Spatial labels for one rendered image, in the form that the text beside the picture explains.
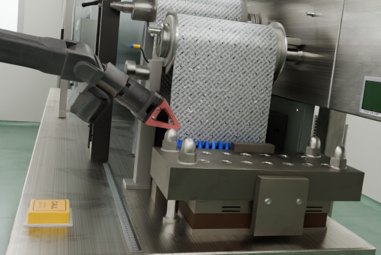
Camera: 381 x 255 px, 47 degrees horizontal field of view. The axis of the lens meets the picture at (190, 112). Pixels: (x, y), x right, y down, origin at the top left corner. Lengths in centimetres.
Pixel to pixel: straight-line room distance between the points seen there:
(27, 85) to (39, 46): 567
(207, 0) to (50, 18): 534
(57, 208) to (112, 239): 12
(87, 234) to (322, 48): 63
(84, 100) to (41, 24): 559
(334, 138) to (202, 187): 59
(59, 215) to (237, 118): 44
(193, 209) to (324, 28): 50
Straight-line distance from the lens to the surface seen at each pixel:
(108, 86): 90
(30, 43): 86
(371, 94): 88
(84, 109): 92
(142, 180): 106
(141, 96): 91
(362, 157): 467
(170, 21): 98
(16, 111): 658
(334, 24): 102
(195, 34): 96
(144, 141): 104
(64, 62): 86
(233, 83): 99
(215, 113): 98
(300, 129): 110
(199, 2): 122
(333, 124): 129
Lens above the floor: 123
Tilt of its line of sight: 7 degrees down
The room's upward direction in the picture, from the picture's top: 6 degrees clockwise
